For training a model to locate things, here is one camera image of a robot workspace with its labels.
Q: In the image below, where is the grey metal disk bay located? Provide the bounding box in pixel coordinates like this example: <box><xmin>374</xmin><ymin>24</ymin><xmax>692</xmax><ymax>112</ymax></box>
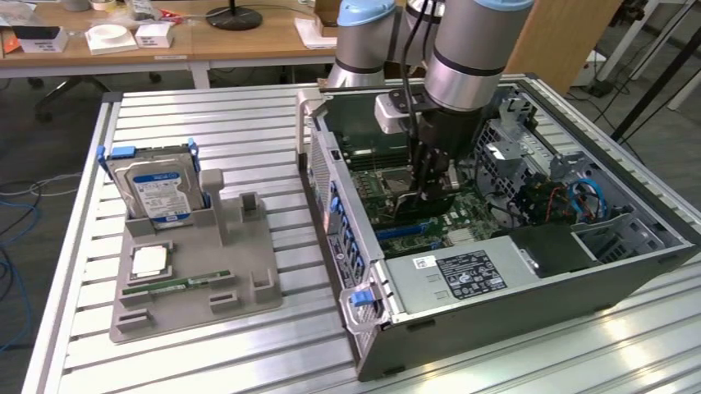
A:
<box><xmin>473</xmin><ymin>118</ymin><xmax>555</xmax><ymax>198</ymax></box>

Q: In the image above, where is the silver CPU chip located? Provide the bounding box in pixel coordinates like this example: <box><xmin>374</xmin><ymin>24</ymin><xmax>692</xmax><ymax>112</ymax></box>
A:
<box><xmin>131</xmin><ymin>245</ymin><xmax>169</xmax><ymax>277</ymax></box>

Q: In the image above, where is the green motherboard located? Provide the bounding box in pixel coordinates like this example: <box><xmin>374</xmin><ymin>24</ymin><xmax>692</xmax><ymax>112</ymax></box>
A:
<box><xmin>345</xmin><ymin>145</ymin><xmax>510</xmax><ymax>259</ymax></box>

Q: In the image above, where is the open dark grey PC case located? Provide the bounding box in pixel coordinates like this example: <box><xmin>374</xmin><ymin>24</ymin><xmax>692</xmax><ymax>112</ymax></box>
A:
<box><xmin>298</xmin><ymin>72</ymin><xmax>701</xmax><ymax>383</ymax></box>

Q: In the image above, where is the blue floor cable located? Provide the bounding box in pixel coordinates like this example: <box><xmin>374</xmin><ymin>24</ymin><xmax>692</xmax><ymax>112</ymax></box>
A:
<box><xmin>0</xmin><ymin>200</ymin><xmax>43</xmax><ymax>354</ymax></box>

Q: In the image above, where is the blue expansion slot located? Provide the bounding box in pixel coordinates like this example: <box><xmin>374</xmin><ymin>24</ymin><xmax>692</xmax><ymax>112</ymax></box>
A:
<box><xmin>376</xmin><ymin>223</ymin><xmax>434</xmax><ymax>242</ymax></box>

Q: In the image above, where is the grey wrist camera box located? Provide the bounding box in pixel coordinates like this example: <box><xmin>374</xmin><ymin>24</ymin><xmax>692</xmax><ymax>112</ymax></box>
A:
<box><xmin>374</xmin><ymin>90</ymin><xmax>428</xmax><ymax>135</ymax></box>

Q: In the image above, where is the hard disk with blue carrier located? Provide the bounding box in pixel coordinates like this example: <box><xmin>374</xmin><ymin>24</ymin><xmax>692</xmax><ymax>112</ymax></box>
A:
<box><xmin>97</xmin><ymin>137</ymin><xmax>213</xmax><ymax>225</ymax></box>

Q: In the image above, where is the white paper stack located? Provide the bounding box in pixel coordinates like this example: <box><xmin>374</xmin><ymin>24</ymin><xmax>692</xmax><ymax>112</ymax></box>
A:
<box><xmin>294</xmin><ymin>16</ymin><xmax>338</xmax><ymax>50</ymax></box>

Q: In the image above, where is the wooden desk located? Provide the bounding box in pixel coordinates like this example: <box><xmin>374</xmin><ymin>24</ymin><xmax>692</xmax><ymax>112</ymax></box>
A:
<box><xmin>0</xmin><ymin>0</ymin><xmax>494</xmax><ymax>89</ymax></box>

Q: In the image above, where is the black stand pole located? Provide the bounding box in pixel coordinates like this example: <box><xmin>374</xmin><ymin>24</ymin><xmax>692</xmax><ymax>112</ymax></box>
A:
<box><xmin>611</xmin><ymin>36</ymin><xmax>701</xmax><ymax>140</ymax></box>

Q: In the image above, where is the CPU socket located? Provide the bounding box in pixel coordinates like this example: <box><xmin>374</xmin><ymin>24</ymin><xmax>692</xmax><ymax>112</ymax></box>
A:
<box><xmin>381</xmin><ymin>167</ymin><xmax>418</xmax><ymax>194</ymax></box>

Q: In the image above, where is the black round lamp base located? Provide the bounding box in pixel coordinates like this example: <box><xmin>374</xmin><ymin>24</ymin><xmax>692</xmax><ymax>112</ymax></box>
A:
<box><xmin>205</xmin><ymin>0</ymin><xmax>265</xmax><ymax>32</ymax></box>

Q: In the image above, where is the wooden cabinet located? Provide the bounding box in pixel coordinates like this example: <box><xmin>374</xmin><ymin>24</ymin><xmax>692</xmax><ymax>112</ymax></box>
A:
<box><xmin>504</xmin><ymin>0</ymin><xmax>625</xmax><ymax>89</ymax></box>

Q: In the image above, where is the red wire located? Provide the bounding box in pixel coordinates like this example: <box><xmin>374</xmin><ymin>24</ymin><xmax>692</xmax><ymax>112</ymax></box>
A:
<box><xmin>547</xmin><ymin>186</ymin><xmax>576</xmax><ymax>222</ymax></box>

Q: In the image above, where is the small white box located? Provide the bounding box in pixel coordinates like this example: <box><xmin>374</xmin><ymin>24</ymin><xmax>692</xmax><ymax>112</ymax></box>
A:
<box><xmin>134</xmin><ymin>22</ymin><xmax>175</xmax><ymax>49</ymax></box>

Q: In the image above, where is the white holder with tape ring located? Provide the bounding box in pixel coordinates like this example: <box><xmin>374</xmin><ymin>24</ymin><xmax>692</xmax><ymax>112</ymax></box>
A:
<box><xmin>85</xmin><ymin>23</ymin><xmax>139</xmax><ymax>57</ymax></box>

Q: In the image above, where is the perforated metal disk bay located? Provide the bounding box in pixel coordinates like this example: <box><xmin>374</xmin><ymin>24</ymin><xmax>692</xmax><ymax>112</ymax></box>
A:
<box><xmin>569</xmin><ymin>213</ymin><xmax>673</xmax><ymax>266</ymax></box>

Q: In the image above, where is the blue wire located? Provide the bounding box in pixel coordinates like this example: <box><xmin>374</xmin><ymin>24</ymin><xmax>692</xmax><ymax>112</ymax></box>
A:
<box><xmin>567</xmin><ymin>178</ymin><xmax>613</xmax><ymax>225</ymax></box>

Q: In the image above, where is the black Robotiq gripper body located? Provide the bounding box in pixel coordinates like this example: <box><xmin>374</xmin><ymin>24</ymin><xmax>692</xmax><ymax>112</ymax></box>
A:
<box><xmin>418</xmin><ymin>104</ymin><xmax>486</xmax><ymax>159</ymax></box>

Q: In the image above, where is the white table frame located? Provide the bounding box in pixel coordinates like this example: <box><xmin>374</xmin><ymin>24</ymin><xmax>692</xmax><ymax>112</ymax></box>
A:
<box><xmin>569</xmin><ymin>0</ymin><xmax>701</xmax><ymax>112</ymax></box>

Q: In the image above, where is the grey plastic parts rack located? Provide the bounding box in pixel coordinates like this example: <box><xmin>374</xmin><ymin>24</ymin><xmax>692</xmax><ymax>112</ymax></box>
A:
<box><xmin>109</xmin><ymin>167</ymin><xmax>286</xmax><ymax>344</ymax></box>

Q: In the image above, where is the grey power supply unit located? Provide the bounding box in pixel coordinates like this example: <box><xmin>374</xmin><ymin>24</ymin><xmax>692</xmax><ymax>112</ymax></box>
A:
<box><xmin>382</xmin><ymin>240</ymin><xmax>544</xmax><ymax>317</ymax></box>

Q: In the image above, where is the brown cardboard box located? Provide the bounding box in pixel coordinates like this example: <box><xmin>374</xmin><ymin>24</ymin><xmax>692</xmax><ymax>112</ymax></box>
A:
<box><xmin>314</xmin><ymin>0</ymin><xmax>342</xmax><ymax>28</ymax></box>

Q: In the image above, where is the green RAM stick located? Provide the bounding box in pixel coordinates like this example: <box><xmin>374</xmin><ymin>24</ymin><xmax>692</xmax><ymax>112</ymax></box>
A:
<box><xmin>121</xmin><ymin>268</ymin><xmax>233</xmax><ymax>296</ymax></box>

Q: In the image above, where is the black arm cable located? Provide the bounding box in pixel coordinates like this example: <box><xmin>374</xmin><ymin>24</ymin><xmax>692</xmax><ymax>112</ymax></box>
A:
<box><xmin>401</xmin><ymin>0</ymin><xmax>442</xmax><ymax>139</ymax></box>

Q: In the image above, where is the white box with black top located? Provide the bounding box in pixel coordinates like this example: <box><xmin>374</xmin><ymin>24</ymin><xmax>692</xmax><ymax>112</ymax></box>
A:
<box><xmin>11</xmin><ymin>25</ymin><xmax>71</xmax><ymax>53</ymax></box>

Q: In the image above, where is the white floor cable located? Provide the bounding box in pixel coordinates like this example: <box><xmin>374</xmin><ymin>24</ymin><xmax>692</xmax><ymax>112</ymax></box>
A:
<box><xmin>0</xmin><ymin>172</ymin><xmax>83</xmax><ymax>198</ymax></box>

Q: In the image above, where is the black office chair base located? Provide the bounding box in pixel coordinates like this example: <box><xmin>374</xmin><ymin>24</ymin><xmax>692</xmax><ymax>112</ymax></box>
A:
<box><xmin>27</xmin><ymin>71</ymin><xmax>163</xmax><ymax>122</ymax></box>

